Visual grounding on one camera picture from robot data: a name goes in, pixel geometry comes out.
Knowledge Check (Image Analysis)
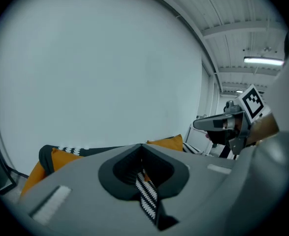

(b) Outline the white window blind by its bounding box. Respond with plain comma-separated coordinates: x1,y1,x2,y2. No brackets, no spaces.
201,62,213,119

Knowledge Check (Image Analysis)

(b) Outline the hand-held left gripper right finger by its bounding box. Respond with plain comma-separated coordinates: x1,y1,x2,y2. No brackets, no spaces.
142,143,236,232

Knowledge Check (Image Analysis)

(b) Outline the white sink cabinet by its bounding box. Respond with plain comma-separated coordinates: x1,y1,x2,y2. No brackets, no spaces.
186,123,215,155

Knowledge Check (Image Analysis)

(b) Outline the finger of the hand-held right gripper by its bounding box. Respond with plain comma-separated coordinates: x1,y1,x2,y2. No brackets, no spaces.
192,113,234,133

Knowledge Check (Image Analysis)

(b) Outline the person's right forearm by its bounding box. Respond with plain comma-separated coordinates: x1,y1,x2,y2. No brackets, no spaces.
246,113,281,146

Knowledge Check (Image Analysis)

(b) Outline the black white striped blanket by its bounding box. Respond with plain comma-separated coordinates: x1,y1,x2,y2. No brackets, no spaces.
38,143,210,225

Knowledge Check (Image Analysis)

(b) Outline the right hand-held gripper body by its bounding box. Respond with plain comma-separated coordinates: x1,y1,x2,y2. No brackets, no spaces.
206,84,271,156

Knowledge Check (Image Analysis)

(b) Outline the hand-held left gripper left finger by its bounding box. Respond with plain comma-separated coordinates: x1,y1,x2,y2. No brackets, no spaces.
13,143,158,236

